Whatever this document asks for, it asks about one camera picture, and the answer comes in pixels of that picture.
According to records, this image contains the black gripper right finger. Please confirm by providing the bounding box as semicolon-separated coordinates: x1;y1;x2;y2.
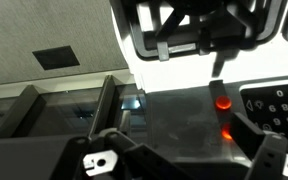
229;112;288;180

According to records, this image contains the small orange stove button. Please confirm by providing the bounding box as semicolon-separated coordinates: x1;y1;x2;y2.
215;95;233;111

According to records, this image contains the black stove keypad panel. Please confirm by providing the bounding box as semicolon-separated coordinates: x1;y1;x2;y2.
239;83;288;144

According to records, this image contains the grey toy stove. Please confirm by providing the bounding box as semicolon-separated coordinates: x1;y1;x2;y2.
109;0;288;180

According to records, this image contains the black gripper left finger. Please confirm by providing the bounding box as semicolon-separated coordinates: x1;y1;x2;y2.
50;128;193;180

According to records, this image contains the black burner grate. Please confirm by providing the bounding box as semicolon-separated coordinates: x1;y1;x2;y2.
127;0;280;63

